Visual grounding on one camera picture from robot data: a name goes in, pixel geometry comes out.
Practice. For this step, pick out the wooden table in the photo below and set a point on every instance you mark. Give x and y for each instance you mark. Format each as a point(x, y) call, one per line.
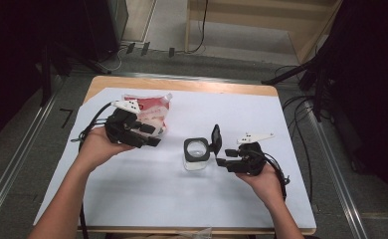
point(182, 84)

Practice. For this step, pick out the black metal stand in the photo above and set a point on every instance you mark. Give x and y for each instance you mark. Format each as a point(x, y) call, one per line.
point(309, 71)

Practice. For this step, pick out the black cabinet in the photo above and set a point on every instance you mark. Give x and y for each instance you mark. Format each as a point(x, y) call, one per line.
point(105, 23)

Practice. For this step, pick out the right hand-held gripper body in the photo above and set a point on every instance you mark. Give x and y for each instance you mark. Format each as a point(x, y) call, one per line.
point(253, 157)

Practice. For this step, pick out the white paper sheet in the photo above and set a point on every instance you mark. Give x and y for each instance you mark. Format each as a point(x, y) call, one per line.
point(188, 199)

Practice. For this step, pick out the clear jar with black lid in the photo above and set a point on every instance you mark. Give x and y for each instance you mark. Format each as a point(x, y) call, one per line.
point(197, 151)

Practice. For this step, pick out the metal floor rail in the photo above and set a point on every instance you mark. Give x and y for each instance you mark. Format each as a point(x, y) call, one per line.
point(19, 149)
point(336, 172)

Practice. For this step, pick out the person's left hand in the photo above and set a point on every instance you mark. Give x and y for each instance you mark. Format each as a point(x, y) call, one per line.
point(99, 147)

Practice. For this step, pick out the light wooden frame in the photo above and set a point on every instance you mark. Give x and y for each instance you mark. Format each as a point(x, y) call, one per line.
point(248, 16)

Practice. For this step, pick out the black curtain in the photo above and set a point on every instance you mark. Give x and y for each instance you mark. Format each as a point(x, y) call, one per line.
point(374, 83)
point(13, 49)

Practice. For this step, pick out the person's right hand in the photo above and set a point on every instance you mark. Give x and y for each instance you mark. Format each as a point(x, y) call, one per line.
point(265, 184)

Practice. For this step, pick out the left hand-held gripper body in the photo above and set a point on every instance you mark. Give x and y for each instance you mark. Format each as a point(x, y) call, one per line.
point(119, 127)

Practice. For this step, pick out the red and white spout pouch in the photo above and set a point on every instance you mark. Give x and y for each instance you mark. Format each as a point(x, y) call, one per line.
point(154, 113)

